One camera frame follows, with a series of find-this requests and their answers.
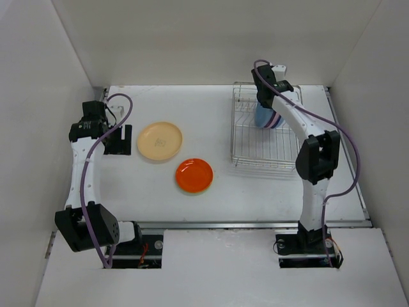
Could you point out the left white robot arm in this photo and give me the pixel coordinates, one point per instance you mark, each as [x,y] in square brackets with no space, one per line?
[83,209]

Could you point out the light blue plate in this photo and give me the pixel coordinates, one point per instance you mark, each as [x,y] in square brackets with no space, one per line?
[263,116]

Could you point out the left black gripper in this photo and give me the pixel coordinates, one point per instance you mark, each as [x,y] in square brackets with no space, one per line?
[121,146]

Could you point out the green plate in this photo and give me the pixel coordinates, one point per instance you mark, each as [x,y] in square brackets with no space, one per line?
[192,192]

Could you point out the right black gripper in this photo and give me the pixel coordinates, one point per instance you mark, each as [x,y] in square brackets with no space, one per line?
[266,105]

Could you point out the pink plate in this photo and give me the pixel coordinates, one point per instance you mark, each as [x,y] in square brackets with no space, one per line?
[273,120]

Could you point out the metal rail front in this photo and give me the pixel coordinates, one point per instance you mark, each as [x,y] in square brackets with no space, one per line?
[225,225]

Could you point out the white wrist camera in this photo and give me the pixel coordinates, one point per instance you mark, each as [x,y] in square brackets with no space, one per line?
[279,73]
[114,115]

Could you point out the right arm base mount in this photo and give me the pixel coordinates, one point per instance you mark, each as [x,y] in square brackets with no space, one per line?
[291,254]

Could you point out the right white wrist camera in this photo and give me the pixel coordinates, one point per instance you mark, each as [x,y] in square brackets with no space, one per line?
[279,73]

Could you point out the beige plate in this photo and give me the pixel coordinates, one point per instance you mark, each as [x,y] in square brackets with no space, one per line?
[160,141]

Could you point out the metal wire dish rack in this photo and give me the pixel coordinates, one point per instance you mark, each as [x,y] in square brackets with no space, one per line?
[256,147]

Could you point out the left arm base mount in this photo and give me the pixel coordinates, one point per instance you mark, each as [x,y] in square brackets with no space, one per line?
[139,252]

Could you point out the orange plate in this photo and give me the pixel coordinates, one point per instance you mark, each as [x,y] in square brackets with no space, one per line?
[194,173]

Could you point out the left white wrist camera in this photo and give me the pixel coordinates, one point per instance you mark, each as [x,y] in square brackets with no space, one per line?
[114,115]

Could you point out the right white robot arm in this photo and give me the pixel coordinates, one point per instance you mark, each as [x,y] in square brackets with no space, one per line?
[315,163]

